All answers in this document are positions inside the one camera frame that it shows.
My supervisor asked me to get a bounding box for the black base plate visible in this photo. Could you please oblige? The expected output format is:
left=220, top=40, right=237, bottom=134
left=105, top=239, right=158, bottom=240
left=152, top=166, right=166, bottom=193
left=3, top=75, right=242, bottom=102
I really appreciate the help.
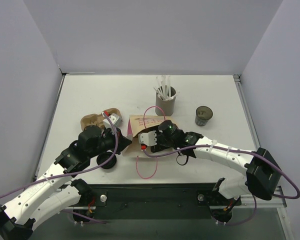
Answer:
left=73, top=183, right=242, bottom=222

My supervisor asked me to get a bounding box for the brown cardboard cup carrier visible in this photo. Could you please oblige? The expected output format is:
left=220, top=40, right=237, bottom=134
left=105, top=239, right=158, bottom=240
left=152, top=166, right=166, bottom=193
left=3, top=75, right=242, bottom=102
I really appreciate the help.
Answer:
left=80, top=107, right=122, bottom=131

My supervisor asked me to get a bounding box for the black cup lid stack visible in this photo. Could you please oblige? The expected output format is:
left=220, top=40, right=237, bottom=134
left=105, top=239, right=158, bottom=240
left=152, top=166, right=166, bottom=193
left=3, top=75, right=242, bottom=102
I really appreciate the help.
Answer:
left=96, top=151, right=117, bottom=170

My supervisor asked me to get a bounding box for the white stirrer sticks bundle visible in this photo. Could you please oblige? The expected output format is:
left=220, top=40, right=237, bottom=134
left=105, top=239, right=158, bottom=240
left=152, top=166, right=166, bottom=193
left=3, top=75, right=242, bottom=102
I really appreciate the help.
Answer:
left=153, top=75, right=180, bottom=102

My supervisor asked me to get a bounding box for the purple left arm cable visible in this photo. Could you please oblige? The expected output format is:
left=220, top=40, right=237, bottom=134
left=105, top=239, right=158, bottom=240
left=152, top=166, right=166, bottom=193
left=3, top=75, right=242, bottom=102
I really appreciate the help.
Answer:
left=0, top=112, right=121, bottom=225

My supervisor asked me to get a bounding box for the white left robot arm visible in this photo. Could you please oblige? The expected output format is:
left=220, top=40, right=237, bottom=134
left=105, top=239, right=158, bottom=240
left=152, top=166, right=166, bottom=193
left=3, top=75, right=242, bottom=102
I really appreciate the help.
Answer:
left=0, top=125, right=132, bottom=240

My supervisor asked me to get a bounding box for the grey cylindrical holder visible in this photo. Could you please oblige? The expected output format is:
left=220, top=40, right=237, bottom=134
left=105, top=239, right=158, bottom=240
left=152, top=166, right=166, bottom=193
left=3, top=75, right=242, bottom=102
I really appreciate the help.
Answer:
left=155, top=86, right=177, bottom=117

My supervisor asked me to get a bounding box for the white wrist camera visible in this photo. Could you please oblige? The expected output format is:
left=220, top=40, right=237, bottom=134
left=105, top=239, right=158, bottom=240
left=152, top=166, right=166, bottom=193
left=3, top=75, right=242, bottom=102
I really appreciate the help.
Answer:
left=102, top=111, right=122, bottom=129
left=138, top=130, right=157, bottom=150

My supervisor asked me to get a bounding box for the beige pink paper bag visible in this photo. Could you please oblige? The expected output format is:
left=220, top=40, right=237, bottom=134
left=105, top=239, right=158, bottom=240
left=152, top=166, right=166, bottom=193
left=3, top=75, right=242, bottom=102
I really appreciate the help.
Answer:
left=121, top=106, right=178, bottom=180

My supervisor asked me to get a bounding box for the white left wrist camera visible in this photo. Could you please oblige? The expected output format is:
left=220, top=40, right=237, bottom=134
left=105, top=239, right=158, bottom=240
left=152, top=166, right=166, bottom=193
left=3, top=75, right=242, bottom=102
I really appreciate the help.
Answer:
left=102, top=111, right=122, bottom=129

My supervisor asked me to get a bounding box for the aluminium frame rail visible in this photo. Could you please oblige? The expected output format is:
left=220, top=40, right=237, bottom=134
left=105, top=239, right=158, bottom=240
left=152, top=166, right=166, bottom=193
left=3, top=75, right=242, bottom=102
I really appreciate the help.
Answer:
left=233, top=74, right=287, bottom=207

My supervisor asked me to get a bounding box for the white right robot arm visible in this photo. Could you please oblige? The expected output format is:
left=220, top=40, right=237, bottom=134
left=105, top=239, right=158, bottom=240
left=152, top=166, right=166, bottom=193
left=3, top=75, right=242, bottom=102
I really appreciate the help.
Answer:
left=156, top=120, right=281, bottom=204

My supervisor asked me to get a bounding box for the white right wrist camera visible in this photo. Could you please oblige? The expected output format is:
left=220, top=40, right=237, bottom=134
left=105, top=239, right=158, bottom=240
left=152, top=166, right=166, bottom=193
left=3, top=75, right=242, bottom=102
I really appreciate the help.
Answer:
left=138, top=130, right=157, bottom=150

